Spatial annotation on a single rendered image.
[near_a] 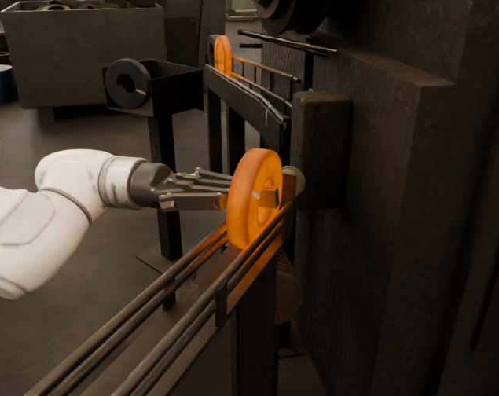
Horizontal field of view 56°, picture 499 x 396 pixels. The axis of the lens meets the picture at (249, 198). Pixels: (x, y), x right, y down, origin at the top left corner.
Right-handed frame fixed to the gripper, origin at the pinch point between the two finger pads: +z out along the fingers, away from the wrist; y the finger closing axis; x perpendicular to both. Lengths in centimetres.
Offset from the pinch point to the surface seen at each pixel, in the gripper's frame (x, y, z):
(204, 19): 4, -295, -161
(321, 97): 8.4, -27.6, 3.3
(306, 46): 16.4, -36.9, -2.3
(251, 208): 1.0, 5.9, 1.8
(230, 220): -0.2, 7.8, -0.7
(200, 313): -2.9, 24.0, 2.8
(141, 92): 0, -65, -65
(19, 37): 8, -175, -234
